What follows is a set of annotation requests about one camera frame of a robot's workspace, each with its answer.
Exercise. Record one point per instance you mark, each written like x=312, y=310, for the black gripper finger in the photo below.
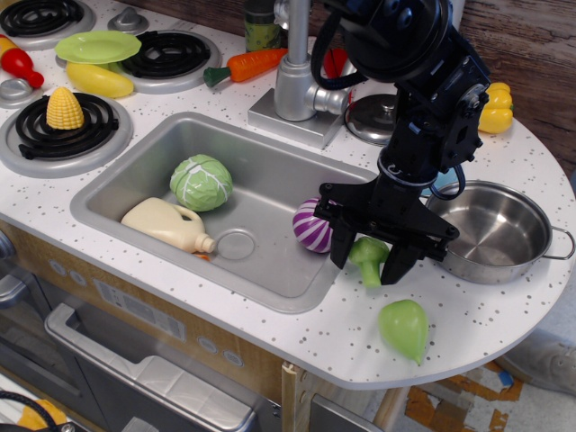
x=342, y=240
x=400, y=260

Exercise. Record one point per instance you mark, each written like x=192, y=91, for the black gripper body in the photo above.
x=390, y=212

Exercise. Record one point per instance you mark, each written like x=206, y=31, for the green toy broccoli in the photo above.
x=368, y=254

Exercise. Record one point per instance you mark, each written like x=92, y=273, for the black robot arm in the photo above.
x=441, y=85

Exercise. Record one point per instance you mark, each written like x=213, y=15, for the stainless steel pan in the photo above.
x=502, y=233

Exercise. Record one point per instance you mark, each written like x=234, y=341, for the purple striped toy onion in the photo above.
x=311, y=232

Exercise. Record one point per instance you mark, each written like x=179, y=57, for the green toy pear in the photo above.
x=404, y=326

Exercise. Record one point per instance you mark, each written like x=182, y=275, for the steel pot lid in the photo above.
x=372, y=118

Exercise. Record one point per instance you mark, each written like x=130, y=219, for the silver sink basin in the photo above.
x=257, y=254

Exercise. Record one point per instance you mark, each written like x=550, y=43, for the silver toy faucet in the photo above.
x=297, y=108

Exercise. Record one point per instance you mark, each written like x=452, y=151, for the yellow toy bell pepper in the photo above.
x=497, y=114

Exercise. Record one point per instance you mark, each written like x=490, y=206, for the green toy cabbage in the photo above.
x=201, y=183

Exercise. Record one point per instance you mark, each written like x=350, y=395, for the red toy pepper slice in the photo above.
x=334, y=63

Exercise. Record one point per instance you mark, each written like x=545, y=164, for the cream toy jug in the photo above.
x=173, y=224

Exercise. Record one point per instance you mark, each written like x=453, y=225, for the orange toy carrot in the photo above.
x=245, y=66

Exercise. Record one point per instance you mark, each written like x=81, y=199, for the grey support pole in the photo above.
x=457, y=12

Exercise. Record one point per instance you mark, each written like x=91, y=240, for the green can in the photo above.
x=261, y=31

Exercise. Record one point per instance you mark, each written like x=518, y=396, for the yellow toy squash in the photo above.
x=97, y=80

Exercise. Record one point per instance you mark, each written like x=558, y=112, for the grey back stove knob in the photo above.
x=128, y=21

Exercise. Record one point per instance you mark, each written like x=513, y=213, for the grey stove knob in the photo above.
x=128, y=21
x=17, y=93

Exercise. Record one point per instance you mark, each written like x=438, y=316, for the yellow toy corn cob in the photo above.
x=64, y=112

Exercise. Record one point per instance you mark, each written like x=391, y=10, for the green toy plate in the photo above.
x=98, y=47

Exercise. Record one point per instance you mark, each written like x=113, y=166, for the black front stove burner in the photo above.
x=30, y=147

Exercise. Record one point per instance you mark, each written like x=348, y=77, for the red toy ketchup bottle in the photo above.
x=18, y=63

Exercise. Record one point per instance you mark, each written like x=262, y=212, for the black back-left stove burner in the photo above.
x=41, y=25

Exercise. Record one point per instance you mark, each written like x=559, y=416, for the grey oven door handle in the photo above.
x=151, y=394

